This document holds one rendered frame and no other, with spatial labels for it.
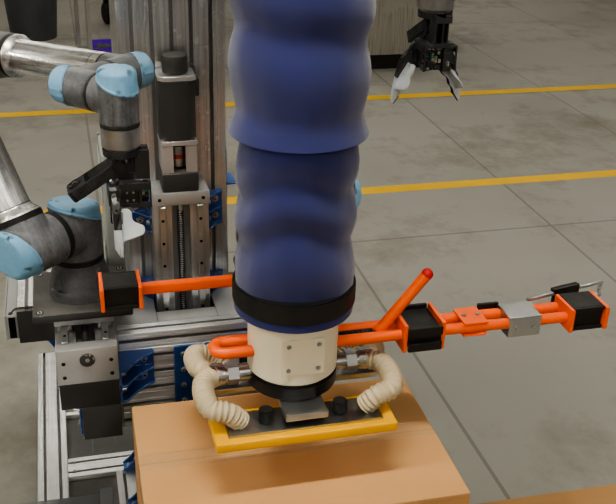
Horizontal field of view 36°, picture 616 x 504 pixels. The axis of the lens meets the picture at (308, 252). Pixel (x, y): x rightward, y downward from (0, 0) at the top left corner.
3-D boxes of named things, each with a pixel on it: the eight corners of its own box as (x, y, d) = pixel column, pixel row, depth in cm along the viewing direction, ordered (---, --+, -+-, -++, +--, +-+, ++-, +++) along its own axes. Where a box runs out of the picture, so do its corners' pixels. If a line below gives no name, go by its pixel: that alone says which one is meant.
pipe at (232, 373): (214, 431, 168) (214, 405, 166) (194, 357, 190) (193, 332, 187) (396, 408, 176) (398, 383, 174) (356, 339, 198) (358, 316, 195)
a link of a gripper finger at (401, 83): (388, 102, 196) (416, 65, 194) (380, 94, 202) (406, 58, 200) (399, 110, 198) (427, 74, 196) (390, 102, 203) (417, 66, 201)
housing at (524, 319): (507, 339, 187) (510, 319, 185) (493, 322, 193) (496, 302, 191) (540, 335, 189) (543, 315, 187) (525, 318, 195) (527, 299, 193)
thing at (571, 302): (569, 333, 190) (572, 311, 187) (551, 315, 196) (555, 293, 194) (606, 329, 192) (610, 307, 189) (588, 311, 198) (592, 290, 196)
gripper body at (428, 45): (421, 75, 194) (426, 15, 189) (407, 64, 201) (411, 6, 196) (456, 73, 196) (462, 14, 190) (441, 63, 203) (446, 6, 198)
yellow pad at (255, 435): (216, 455, 168) (216, 432, 166) (207, 422, 177) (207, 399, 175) (398, 431, 176) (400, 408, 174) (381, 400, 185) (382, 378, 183)
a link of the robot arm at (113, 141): (100, 132, 175) (98, 119, 182) (102, 156, 177) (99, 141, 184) (141, 130, 176) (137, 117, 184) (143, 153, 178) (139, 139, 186)
